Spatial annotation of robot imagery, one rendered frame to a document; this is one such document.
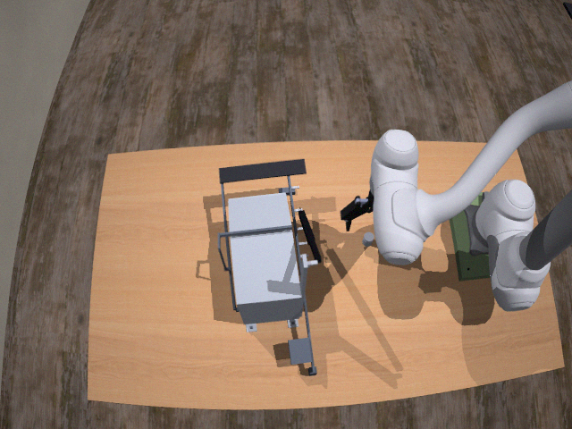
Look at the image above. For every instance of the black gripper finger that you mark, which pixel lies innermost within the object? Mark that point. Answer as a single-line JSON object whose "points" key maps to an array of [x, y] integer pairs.
{"points": [[355, 209]]}

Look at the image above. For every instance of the grey cylinder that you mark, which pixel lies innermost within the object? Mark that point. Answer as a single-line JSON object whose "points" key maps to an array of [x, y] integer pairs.
{"points": [[368, 239]]}

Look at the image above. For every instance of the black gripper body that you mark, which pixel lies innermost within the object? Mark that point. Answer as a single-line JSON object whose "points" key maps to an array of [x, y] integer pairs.
{"points": [[370, 201]]}

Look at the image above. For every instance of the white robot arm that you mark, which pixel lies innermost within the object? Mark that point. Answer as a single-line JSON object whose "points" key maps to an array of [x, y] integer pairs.
{"points": [[404, 216]]}

